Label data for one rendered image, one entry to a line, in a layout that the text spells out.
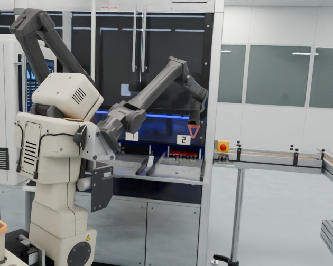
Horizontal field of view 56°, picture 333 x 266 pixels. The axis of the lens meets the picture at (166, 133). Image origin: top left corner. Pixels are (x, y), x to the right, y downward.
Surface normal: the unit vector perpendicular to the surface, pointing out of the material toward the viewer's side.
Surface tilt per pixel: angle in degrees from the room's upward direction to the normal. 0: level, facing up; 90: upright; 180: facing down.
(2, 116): 90
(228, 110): 90
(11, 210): 90
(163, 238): 90
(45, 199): 82
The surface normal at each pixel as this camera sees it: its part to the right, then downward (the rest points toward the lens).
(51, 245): -0.61, -0.05
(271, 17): -0.16, 0.15
